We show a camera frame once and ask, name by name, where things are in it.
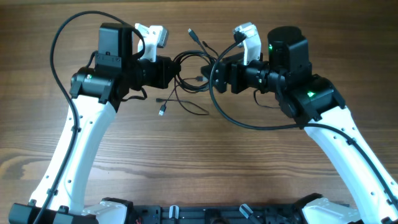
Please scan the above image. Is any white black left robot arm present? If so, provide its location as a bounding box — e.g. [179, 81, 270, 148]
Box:
[9, 23, 180, 223]

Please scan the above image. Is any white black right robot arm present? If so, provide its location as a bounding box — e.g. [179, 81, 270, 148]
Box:
[201, 23, 397, 223]

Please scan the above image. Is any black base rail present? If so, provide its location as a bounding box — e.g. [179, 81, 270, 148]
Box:
[128, 204, 307, 224]

